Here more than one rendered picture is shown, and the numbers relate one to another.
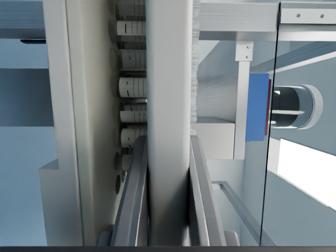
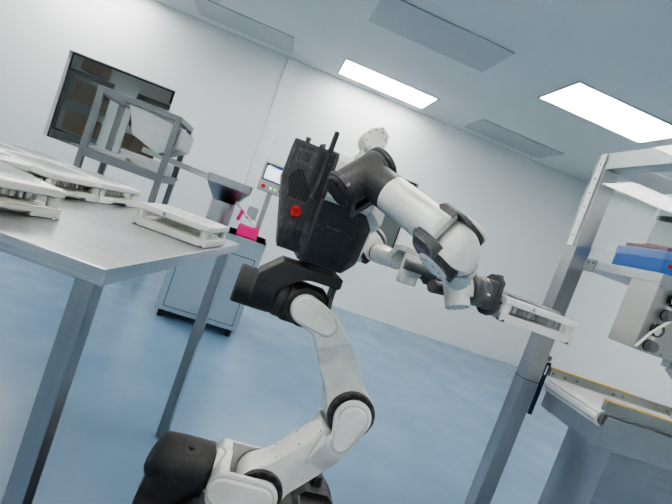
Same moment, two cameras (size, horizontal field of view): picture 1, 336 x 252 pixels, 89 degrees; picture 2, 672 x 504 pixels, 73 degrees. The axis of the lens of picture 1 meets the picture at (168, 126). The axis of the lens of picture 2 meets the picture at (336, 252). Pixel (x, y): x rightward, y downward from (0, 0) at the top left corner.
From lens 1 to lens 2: 145 cm
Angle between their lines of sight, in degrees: 88
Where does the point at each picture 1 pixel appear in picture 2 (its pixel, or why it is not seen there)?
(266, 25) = (571, 252)
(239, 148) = (652, 276)
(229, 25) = (562, 274)
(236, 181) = not seen: outside the picture
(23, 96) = (572, 475)
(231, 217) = not seen: outside the picture
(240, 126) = (635, 273)
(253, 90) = (624, 258)
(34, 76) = (564, 452)
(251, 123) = (648, 262)
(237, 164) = not seen: outside the picture
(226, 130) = (633, 285)
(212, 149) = (643, 301)
